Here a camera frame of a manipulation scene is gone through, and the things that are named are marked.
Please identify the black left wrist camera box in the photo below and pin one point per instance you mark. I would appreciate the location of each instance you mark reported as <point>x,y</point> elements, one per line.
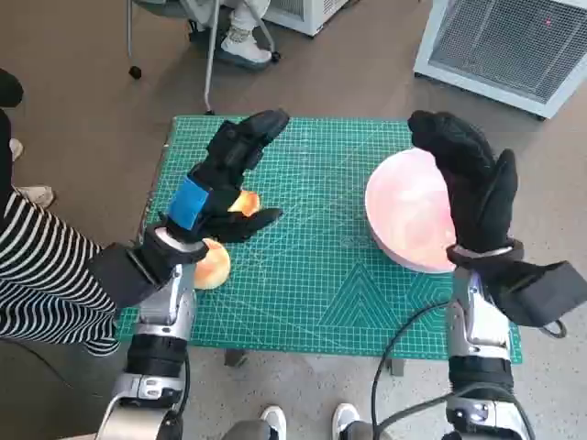
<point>119,275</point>

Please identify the dark gray leg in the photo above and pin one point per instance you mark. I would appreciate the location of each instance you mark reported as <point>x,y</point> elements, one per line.
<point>247,431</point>
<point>362,431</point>

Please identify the small white grille appliance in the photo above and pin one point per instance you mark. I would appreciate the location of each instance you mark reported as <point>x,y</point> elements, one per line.
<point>312,18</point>

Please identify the bare left robot hand, blue tape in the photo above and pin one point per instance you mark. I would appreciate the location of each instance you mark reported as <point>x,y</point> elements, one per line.
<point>229,146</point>

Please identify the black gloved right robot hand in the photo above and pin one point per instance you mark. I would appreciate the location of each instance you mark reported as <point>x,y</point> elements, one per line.
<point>477,192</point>

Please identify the green cutting mat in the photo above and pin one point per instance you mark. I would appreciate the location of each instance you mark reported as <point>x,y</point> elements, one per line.
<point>312,275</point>

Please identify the metal office chair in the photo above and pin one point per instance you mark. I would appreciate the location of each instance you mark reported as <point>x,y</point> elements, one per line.
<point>209,69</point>

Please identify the long braided toy bread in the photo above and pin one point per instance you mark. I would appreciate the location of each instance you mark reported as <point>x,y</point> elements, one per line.
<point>247,201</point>

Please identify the seated person's leg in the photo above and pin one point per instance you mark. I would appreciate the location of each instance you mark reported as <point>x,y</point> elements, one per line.
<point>243,46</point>

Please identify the white shoe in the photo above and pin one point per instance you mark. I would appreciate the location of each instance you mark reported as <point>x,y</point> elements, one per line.
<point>274,419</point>
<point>345,417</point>

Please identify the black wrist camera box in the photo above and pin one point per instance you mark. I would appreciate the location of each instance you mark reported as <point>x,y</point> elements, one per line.
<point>536,298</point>
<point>119,275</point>

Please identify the pink bowl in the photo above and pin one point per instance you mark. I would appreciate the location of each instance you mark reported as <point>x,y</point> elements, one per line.
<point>403,211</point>

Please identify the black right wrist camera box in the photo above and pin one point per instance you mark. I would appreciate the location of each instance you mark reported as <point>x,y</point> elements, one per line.
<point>536,298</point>

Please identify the round toy bread bun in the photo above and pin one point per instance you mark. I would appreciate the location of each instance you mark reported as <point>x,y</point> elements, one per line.
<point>215,268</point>

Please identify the person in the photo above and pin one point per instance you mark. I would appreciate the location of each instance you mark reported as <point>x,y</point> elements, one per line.
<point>41,266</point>

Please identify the metal table bracket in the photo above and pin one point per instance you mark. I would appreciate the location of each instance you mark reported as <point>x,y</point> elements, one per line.
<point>397,366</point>
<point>235,357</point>

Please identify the large white grille appliance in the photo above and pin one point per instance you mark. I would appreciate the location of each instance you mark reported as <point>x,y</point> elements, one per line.
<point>504,46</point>

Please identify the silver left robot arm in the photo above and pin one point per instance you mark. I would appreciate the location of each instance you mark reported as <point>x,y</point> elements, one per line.
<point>165,311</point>

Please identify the beige shoe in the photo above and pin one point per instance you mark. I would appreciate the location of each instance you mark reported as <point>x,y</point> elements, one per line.
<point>39,194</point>
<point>16,149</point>

